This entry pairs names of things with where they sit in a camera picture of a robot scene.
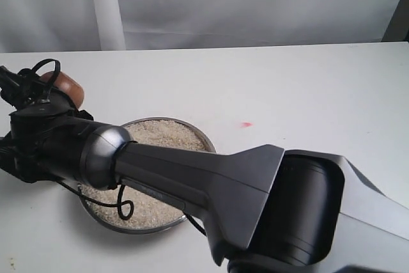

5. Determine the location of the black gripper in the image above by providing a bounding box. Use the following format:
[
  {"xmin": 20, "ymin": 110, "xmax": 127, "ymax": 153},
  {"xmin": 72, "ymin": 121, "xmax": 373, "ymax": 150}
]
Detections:
[{"xmin": 1, "ymin": 90, "xmax": 99, "ymax": 183}]

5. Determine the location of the brown wooden cup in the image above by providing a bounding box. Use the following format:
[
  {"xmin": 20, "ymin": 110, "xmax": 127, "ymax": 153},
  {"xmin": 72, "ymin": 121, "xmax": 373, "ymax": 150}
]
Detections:
[{"xmin": 50, "ymin": 72, "xmax": 84, "ymax": 109}]

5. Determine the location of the steel pan of rice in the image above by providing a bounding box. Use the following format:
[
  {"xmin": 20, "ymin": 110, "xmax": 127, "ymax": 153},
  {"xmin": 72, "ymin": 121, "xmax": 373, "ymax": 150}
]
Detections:
[{"xmin": 81, "ymin": 117, "xmax": 215, "ymax": 235}]

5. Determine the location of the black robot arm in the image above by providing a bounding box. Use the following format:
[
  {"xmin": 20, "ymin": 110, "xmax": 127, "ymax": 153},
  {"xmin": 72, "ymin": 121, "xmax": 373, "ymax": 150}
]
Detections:
[{"xmin": 1, "ymin": 90, "xmax": 408, "ymax": 272}]

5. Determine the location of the white curtain backdrop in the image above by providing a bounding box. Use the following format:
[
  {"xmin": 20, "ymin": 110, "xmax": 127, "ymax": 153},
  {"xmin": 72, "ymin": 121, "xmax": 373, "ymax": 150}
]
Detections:
[{"xmin": 1, "ymin": 0, "xmax": 399, "ymax": 52}]

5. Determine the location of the red mark on table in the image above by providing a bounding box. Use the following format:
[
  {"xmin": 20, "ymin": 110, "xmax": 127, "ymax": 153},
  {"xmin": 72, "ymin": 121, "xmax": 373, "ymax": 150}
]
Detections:
[{"xmin": 240, "ymin": 122, "xmax": 253, "ymax": 128}]

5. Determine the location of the black cable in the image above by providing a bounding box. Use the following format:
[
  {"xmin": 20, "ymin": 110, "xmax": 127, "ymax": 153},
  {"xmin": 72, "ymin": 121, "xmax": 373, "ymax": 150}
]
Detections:
[{"xmin": 0, "ymin": 58, "xmax": 208, "ymax": 238}]

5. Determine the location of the dark frame post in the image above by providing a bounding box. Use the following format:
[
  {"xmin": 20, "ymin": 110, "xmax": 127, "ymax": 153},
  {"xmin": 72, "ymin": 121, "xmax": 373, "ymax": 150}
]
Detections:
[{"xmin": 382, "ymin": 0, "xmax": 408, "ymax": 42}]

